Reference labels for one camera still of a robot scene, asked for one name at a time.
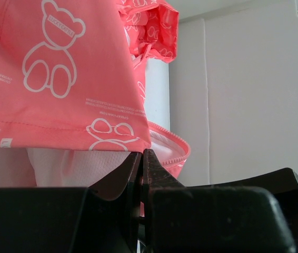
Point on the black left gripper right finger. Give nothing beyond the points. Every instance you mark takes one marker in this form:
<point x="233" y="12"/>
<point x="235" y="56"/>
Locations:
<point x="209" y="218"/>

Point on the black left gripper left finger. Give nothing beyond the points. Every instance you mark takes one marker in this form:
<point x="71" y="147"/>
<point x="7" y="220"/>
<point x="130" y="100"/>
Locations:
<point x="113" y="209"/>

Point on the pink printed hooded jacket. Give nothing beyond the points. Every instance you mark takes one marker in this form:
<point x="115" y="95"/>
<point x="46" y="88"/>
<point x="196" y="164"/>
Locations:
<point x="72" y="89"/>

